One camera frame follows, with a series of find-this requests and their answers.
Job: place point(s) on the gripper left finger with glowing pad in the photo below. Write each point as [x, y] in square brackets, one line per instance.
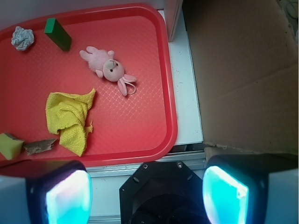
[44, 192]

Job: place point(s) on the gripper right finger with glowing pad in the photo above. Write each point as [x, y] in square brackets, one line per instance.
[252, 189]

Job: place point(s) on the brown bark piece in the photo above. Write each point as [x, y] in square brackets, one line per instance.
[39, 146]

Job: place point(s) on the yellow sponge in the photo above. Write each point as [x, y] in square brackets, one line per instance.
[10, 147]

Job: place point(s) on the yellow textured cloth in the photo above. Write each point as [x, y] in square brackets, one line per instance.
[66, 115]

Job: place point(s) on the brown cardboard box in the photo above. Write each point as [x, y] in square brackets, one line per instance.
[245, 60]

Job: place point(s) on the pink plush bunny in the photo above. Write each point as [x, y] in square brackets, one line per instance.
[102, 63]

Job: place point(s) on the red plastic tray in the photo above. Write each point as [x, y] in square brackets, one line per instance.
[136, 128]

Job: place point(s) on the crumpled white paper ball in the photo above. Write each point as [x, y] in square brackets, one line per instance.
[22, 38]

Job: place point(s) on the green wooden block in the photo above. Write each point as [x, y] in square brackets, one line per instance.
[55, 31]

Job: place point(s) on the white board panel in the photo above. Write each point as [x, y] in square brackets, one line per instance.
[172, 9]

